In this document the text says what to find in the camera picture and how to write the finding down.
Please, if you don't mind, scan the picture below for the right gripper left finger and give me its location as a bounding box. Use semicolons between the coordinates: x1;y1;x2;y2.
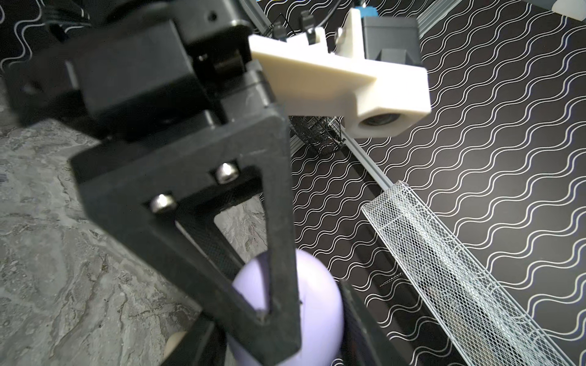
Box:
161;315;227;365

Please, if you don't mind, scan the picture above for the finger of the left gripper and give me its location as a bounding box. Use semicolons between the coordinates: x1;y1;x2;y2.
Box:
176;201;268;279
70;111;302;365

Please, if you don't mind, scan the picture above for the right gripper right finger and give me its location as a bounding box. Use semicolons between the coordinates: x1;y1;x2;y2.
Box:
338;281;407;365

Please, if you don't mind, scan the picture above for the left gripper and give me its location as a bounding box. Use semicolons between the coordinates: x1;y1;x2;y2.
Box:
5;1;279;137

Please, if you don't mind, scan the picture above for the purple earbud case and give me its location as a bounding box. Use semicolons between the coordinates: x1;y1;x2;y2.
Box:
233;249;344;365

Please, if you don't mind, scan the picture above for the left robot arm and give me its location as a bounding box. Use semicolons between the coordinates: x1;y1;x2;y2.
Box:
5;1;302;365

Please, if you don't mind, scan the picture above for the white mesh basket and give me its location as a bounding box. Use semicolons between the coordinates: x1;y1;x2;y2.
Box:
362;181;572;365

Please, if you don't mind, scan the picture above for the black wire basket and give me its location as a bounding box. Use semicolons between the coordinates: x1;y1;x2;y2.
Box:
290;116;344;157

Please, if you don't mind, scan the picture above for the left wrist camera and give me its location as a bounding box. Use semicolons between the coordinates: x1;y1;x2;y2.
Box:
249;9;432;138

